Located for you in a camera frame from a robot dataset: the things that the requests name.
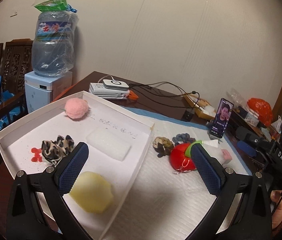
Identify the light blue water dispenser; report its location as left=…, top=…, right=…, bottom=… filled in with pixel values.
left=24, top=71, right=72, bottom=113

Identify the pale yellow sponge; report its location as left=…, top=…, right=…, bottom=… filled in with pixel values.
left=69, top=171, right=114, bottom=213

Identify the white cardboard tray box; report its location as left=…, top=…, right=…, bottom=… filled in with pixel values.
left=0, top=91, right=154, bottom=239

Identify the green snack bag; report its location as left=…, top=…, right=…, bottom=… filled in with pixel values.
left=32, top=0, right=77, bottom=13

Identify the pink fluffy pompom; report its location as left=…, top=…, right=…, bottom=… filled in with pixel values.
left=65, top=98, right=89, bottom=119

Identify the white power bank stack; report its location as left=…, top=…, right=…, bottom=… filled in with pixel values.
left=89, top=83, right=130, bottom=100

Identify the white wireless charger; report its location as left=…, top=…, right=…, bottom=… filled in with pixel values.
left=102, top=79, right=129, bottom=90

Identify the red plastic bag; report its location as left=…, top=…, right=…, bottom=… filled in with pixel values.
left=247, top=98, right=273, bottom=127

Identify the person's right hand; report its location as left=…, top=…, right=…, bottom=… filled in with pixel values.
left=270, top=190, right=282, bottom=230

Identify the white quilted table pad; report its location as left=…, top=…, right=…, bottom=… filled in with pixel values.
left=103, top=107, right=251, bottom=239

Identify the black power adapter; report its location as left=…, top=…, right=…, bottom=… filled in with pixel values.
left=181, top=108, right=194, bottom=122

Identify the white cloth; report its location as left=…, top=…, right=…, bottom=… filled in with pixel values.
left=202, top=140, right=224, bottom=165

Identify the yellow cardboard box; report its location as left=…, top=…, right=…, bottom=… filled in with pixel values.
left=183, top=94, right=216, bottom=120

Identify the white foam sponge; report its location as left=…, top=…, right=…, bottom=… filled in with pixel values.
left=86, top=127, right=131, bottom=161

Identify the red plush apple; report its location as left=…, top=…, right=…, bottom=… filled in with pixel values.
left=169, top=143, right=196, bottom=174

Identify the black cable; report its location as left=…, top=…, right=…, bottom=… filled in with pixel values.
left=128, top=81, right=201, bottom=111

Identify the dark carved wooden chair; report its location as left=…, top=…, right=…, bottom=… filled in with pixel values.
left=0, top=38, right=34, bottom=165

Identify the smartphone on stand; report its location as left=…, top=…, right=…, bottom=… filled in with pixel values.
left=209, top=98, right=234, bottom=139

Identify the blue water jug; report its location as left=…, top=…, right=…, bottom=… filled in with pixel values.
left=31, top=11, right=79, bottom=77

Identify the leopard print scrunchie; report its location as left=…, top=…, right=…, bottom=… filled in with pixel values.
left=41, top=135, right=74, bottom=166

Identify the blue purple braided scrunchie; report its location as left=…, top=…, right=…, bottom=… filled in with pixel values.
left=172, top=133, right=196, bottom=146

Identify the pink sponge block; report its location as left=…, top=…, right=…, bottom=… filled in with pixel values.
left=221, top=149, right=232, bottom=164

